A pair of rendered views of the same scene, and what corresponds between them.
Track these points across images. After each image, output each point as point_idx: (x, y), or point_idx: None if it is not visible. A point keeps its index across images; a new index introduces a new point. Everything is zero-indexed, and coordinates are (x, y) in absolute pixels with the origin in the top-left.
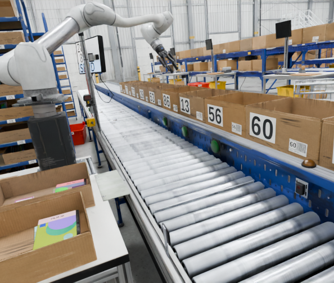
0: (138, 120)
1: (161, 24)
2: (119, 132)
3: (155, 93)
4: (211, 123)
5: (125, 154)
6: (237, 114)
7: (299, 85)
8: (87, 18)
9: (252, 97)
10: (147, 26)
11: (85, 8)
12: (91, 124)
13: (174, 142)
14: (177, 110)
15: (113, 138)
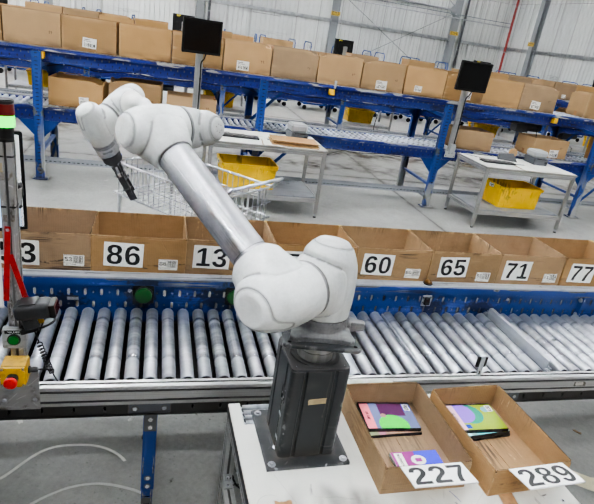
0: (0, 319)
1: None
2: (81, 357)
3: (49, 242)
4: None
5: (257, 366)
6: None
7: (234, 190)
8: (198, 142)
9: (283, 228)
10: (101, 109)
11: (214, 129)
12: (28, 374)
13: (233, 320)
14: (176, 267)
15: (136, 370)
